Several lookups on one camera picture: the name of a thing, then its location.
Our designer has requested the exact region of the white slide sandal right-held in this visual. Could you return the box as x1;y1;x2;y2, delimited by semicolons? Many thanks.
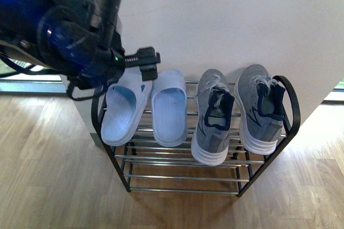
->
150;69;188;147

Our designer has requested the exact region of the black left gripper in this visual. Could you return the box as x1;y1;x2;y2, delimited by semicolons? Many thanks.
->
125;47;161;81

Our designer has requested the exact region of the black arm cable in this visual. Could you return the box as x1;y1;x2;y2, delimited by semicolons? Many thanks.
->
0;51;108;102

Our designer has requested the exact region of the white slide sandal left-held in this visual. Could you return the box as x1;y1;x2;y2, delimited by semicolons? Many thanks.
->
101;67;152;146

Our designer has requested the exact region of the black chrome shoe rack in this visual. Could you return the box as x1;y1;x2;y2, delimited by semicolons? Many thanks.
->
90;75;301;197

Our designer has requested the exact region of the grey knit sneaker right-held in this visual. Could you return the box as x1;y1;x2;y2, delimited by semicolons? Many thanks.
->
234;64;285;155

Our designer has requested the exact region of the grey knit sneaker left-held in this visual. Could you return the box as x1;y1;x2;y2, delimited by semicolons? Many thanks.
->
191;69;234;166

